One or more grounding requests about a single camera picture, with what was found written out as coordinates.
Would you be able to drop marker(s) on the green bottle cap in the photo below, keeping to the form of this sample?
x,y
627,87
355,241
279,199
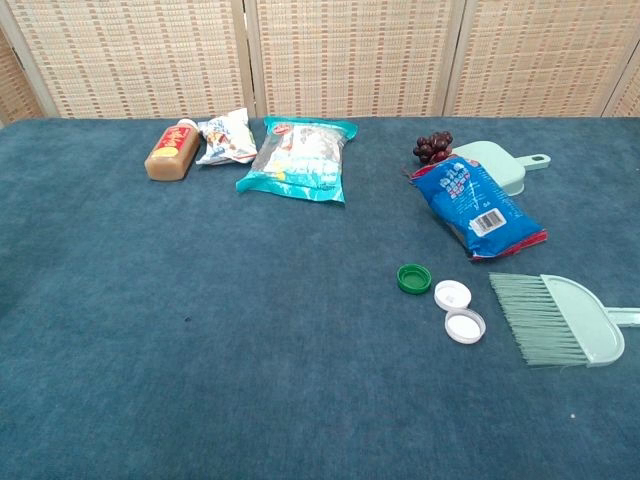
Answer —
x,y
414,280

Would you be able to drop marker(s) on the teal snack bag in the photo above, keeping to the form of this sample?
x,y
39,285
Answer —
x,y
300,160

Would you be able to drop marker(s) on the small white snack packet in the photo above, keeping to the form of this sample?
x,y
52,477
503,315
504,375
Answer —
x,y
227,140

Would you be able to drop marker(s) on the white bottle cap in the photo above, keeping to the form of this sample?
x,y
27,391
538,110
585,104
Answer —
x,y
465,326
452,295

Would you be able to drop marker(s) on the blue snack bag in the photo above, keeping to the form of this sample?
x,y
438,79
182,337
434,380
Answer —
x,y
470,200

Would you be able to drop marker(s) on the brown drink bottle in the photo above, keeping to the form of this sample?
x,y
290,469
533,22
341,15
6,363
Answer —
x,y
170,155

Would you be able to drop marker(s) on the blue felt table mat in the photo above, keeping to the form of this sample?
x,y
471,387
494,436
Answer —
x,y
250,350

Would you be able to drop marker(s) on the bunch of red grapes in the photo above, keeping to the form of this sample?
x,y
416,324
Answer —
x,y
432,145

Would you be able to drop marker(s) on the woven bamboo screen panel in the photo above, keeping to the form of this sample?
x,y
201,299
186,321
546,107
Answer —
x,y
350,55
540,55
135,55
12,85
630,95

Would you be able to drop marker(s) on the mint green dustpan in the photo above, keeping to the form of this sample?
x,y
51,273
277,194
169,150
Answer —
x,y
506,165

